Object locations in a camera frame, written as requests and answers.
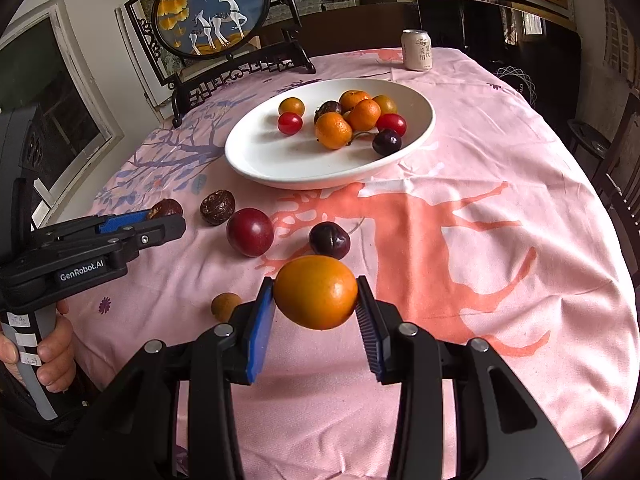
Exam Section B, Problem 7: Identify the round deer screen ornament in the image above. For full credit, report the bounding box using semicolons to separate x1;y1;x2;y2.
124;0;317;128

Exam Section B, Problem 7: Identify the red plum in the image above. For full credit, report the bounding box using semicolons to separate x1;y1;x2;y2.
226;207;274;258

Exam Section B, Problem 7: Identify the person's left hand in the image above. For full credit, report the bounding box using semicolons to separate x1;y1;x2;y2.
0;300;77;395

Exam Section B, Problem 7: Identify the orange mandarin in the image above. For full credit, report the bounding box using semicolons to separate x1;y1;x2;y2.
339;89;372;111
315;112;354;151
347;99;382;132

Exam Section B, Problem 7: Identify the pink printed tablecloth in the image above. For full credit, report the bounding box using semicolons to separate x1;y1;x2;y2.
82;47;640;480

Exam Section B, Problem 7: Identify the white framed window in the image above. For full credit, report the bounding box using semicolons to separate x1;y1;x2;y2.
0;0;126;201

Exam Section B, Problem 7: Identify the white leaning board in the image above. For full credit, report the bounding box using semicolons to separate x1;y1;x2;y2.
115;7;161;106

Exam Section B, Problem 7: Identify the dark glass cabinet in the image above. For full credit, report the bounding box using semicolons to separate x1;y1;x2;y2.
417;0;583;111

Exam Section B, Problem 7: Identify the red cherry tomato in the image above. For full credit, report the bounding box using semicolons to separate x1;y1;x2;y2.
376;113;407;136
277;112;304;136

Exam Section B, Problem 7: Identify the white oval plate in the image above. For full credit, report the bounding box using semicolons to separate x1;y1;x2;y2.
224;78;436;191

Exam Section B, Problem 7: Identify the dark purple cherry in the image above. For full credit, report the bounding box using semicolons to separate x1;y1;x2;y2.
350;128;403;157
309;217;366;260

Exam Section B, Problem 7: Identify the dark slatted wooden chair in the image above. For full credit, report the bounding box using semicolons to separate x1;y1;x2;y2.
590;90;640;221

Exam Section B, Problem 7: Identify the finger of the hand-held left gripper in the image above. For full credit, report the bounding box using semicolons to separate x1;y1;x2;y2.
97;214;187;263
30;211;157;251

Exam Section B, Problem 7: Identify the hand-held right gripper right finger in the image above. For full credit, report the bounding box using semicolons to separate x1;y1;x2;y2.
355;275;583;480

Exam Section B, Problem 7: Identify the brown wooden board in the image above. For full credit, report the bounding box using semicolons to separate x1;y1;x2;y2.
260;2;421;56

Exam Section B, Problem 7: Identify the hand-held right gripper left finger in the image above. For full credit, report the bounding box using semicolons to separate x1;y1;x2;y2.
52;276;278;480

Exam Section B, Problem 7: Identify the round dark stool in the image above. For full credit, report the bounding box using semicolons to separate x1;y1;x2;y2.
567;119;611;161

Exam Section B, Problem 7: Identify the pale drink can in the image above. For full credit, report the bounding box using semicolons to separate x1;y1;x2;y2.
401;29;433;72

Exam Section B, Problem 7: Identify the beige checked curtain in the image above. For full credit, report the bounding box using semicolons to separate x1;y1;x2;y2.
597;0;636;91

